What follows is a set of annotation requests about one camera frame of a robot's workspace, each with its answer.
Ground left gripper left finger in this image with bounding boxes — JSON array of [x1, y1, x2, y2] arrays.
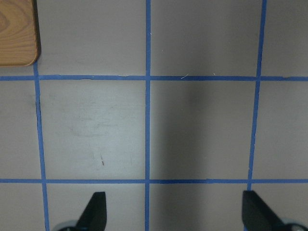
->
[[54, 191, 107, 231]]

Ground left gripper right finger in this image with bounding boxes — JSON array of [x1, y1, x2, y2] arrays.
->
[[242, 190, 308, 231]]

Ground wooden tray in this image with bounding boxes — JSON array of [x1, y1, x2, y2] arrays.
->
[[0, 0, 41, 67]]

